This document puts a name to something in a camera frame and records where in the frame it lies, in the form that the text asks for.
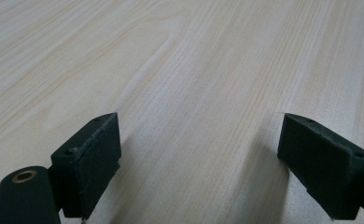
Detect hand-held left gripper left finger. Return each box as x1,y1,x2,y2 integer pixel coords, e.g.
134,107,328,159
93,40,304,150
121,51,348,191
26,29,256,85
50,112,122,219

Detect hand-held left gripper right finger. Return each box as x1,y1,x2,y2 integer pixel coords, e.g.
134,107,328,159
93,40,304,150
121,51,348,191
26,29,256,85
276,113,364,220

